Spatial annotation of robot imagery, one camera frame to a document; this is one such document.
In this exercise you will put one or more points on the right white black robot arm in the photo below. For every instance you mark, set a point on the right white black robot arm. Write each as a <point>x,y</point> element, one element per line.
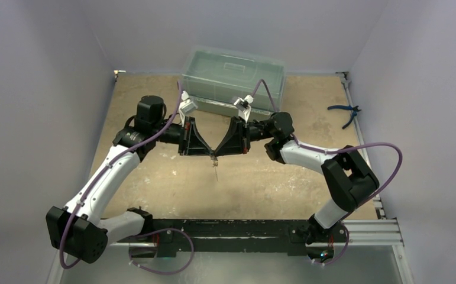
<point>349,179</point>

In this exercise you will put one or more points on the clear green plastic storage box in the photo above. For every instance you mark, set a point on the clear green plastic storage box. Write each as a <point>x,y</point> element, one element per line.
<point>215,77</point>

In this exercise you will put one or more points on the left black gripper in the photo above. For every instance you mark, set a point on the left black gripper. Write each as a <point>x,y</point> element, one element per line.
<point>194,144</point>

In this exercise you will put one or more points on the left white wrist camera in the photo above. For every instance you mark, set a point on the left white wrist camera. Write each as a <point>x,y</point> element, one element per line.
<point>186,105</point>

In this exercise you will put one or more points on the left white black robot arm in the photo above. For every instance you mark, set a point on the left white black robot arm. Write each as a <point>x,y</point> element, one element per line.
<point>78,229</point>

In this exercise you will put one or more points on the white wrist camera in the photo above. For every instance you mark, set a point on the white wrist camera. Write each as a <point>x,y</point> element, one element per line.
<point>243,105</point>
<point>186,105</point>

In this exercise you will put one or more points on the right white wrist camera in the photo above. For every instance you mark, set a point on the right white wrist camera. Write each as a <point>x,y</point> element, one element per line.
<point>243,105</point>

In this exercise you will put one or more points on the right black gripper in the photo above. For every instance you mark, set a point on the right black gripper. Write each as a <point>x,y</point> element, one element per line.
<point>244,134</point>

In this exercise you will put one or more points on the aluminium frame rail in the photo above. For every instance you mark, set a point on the aluminium frame rail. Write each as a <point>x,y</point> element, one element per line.
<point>360,233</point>

